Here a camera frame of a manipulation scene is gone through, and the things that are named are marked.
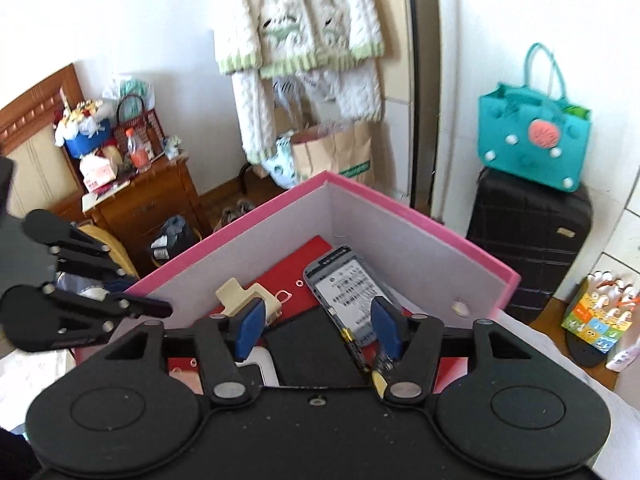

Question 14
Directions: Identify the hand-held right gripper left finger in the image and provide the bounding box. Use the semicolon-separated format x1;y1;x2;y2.
102;297;266;407

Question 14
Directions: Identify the large brown paper bag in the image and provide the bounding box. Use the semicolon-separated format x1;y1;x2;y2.
290;120;376;189

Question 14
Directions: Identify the small black yellow stick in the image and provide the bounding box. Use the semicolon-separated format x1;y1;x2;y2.
342;330;389;399

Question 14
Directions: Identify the black suitcase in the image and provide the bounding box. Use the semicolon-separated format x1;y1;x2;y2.
466;167;594;324

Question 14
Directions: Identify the pink cardboard box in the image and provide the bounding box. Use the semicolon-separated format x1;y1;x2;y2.
122;170;521;396

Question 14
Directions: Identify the red wicker basket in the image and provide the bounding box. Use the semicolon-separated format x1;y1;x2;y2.
114;95;166;161

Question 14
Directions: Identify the black oval slipper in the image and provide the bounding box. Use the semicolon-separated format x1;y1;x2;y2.
565;330;611;369

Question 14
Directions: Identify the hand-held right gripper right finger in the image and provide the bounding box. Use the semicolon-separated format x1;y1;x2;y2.
371;296;534;404

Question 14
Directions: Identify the white green printed bag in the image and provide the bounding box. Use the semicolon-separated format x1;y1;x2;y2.
262;132;301;189

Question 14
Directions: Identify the yellow cloth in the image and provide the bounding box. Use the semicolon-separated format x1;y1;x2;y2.
75;222;139;281

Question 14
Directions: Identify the black door frame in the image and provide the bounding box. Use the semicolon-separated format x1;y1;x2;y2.
405;0;446;221

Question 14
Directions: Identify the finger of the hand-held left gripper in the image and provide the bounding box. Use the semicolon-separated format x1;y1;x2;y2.
0;282;175;354
22;209;128;282

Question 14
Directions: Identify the white plastic bag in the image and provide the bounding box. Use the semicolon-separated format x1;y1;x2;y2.
102;75;156;111

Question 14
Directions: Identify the white fleece pajamas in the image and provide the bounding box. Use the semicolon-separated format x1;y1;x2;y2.
212;0;386;164

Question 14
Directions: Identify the grey pocket router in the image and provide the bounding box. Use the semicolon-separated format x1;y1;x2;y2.
302;245;401;346

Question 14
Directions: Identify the wooden nightstand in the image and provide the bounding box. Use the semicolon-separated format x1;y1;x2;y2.
50;155;211;276

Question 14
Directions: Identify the black device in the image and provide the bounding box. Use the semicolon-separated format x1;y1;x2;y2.
262;305;381;389

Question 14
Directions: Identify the orange drink bottle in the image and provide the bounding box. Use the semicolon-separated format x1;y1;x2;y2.
125;127;151;171

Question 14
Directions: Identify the white pocket router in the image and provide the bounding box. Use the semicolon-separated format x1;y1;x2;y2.
235;345;279;389

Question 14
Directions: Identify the wooden headboard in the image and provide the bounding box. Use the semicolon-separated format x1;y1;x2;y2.
0;62;86;216

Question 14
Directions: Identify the red printed flat box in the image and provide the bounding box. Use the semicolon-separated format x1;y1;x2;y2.
167;234;473;396

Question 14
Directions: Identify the pink white tissue box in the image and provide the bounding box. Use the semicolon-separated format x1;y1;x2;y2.
80;152;119;194

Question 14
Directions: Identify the blue round flower box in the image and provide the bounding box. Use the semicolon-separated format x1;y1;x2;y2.
54;100;114;159

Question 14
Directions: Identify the black trash bin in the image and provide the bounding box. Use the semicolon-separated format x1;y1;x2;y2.
150;215;201;266

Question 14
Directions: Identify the teal felt handbag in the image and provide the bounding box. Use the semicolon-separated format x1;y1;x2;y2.
477;42;594;191

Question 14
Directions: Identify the beige rounded device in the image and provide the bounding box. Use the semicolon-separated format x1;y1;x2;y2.
167;365;206;396

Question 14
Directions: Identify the colourful printed box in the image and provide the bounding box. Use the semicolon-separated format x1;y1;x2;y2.
561;270;640;356

